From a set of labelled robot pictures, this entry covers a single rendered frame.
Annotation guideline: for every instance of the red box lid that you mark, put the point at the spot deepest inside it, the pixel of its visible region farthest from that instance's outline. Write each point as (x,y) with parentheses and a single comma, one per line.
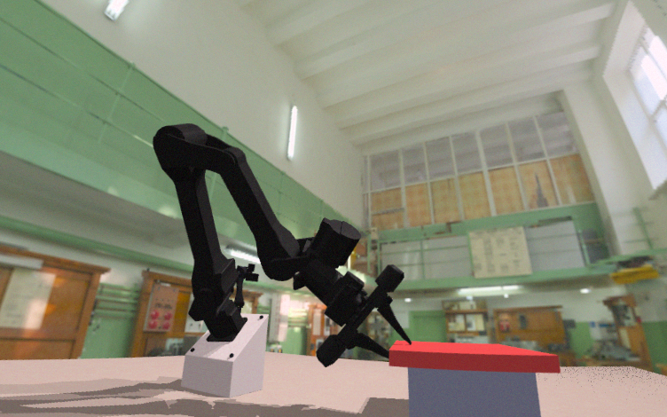
(472,356)

